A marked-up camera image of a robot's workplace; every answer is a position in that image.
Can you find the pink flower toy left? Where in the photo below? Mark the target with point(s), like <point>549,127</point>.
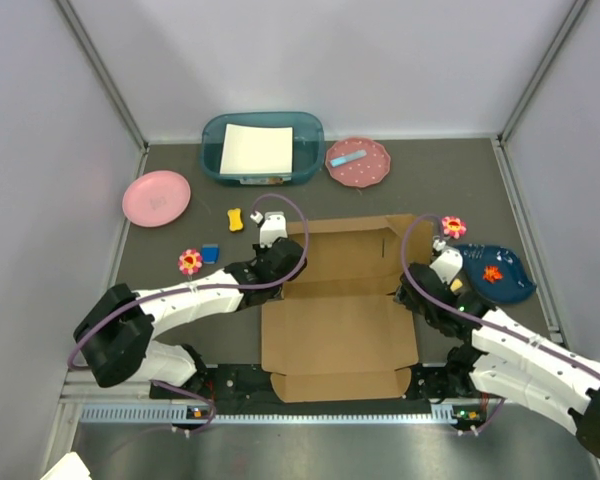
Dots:
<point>190,262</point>

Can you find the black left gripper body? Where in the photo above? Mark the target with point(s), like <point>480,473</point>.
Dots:
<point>260,252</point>

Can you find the brown cardboard box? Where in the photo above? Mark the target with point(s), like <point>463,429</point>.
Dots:
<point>337,333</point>

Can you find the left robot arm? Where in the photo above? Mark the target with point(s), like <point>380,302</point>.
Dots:
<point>118,338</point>

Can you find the light blue chalk stick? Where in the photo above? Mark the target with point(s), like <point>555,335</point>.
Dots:
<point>344,159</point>

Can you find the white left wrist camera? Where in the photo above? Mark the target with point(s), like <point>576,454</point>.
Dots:
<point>272,226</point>

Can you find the dark blue leaf plate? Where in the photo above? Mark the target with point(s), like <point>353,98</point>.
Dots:
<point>514,288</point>

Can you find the white paper sheet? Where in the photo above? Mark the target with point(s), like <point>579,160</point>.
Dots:
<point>251,150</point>

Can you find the pink dotted plate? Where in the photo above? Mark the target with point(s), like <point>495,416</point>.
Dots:
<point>365,172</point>

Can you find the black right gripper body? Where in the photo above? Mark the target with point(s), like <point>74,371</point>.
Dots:
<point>404,297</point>

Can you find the teal plastic basin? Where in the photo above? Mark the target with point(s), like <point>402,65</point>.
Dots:
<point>308,146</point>

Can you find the white object bottom corner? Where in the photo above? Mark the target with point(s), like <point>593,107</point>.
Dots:
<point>69,467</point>

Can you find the pink flower toy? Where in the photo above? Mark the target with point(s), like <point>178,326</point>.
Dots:
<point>190,262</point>
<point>453,227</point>

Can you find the orange crab toy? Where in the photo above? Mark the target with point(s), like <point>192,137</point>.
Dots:
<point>492,274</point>

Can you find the grey slotted cable duct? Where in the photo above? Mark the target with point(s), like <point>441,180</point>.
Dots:
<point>180,414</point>

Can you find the blue eraser block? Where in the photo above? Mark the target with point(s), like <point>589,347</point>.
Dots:
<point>210,253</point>

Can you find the yellow bone-shaped eraser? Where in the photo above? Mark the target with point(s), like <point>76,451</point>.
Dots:
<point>235,222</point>

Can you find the plain pink plate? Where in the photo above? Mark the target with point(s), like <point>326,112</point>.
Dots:
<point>156,199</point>

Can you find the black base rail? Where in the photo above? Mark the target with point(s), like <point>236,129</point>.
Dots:
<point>232,385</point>

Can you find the pink flower toy right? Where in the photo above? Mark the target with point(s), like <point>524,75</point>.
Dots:
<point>453,227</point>

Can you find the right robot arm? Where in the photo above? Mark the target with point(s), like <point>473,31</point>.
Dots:
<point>500,357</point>

